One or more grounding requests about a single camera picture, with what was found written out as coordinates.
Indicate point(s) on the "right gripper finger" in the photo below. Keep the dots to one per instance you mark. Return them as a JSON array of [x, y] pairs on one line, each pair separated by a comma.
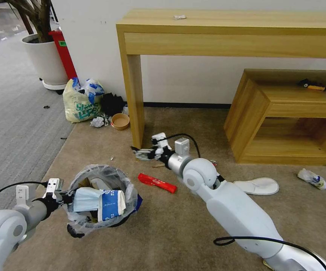
[[143, 151], [144, 157]]

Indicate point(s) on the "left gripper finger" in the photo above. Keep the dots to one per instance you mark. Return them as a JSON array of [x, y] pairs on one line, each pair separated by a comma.
[[66, 203], [68, 194]]

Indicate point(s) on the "trash bin with clear liner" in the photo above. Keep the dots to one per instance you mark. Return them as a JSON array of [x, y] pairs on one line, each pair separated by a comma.
[[106, 175]]

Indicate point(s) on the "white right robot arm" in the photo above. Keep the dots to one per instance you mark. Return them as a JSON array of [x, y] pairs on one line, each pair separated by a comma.
[[230, 209]]

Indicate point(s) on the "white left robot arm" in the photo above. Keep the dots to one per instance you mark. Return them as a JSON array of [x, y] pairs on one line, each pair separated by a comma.
[[1, 234]]

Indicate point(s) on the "red plastic bin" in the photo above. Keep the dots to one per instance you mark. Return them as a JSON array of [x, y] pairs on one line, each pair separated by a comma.
[[65, 58]]

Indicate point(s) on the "small brown scrap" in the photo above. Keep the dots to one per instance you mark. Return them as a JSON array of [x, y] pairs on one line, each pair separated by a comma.
[[158, 165]]

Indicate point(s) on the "blue face mask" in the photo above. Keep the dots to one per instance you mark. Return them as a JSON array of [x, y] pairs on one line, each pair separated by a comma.
[[87, 200]]

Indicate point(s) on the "red snack packet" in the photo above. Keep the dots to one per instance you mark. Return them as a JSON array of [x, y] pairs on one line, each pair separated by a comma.
[[157, 183]]

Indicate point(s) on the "brown paper bowl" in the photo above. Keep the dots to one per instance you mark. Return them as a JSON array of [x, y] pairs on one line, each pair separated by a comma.
[[120, 121]]

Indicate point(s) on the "blue and white paper cup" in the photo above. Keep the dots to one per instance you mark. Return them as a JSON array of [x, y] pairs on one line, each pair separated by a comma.
[[112, 204]]

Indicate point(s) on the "crumpled white paper ball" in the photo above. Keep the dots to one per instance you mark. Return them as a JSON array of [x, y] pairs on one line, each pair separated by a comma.
[[97, 122]]

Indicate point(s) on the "black plastic bag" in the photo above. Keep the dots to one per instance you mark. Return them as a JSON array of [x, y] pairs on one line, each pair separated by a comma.
[[112, 103]]

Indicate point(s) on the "blue and white plastic bag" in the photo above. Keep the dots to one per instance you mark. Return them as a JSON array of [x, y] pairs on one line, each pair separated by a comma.
[[95, 89]]

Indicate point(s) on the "yellow printed plastic bag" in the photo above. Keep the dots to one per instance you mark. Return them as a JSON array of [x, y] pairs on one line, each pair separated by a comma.
[[76, 108]]

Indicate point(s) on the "white slipper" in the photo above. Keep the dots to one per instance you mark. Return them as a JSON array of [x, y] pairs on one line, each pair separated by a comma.
[[257, 186]]

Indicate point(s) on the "white wheeled pot stand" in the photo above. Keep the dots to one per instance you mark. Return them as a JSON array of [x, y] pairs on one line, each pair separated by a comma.
[[52, 85]]

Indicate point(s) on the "low wooden shelf unit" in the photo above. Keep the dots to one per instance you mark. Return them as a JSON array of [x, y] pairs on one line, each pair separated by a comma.
[[281, 118]]

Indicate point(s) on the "white round plant pot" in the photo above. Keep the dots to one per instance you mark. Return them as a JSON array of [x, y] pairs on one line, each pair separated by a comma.
[[45, 60]]

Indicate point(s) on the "tall wooden console table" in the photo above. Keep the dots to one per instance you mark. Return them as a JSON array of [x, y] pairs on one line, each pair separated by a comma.
[[230, 39]]

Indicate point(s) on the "crumpled white paper scrap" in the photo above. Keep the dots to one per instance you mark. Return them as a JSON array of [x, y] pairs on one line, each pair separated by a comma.
[[179, 17]]

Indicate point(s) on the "crumpled white blue wrapper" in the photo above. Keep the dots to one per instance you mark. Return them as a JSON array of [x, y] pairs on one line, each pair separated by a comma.
[[312, 178]]

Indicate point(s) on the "orange and black screwdriver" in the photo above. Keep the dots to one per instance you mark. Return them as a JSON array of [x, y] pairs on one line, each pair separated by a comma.
[[314, 87]]

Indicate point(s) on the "brown plant trunk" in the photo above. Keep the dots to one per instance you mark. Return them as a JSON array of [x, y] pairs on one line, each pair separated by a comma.
[[39, 19]]

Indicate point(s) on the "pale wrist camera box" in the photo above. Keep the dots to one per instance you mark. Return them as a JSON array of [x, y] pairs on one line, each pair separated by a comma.
[[159, 139], [54, 184]]

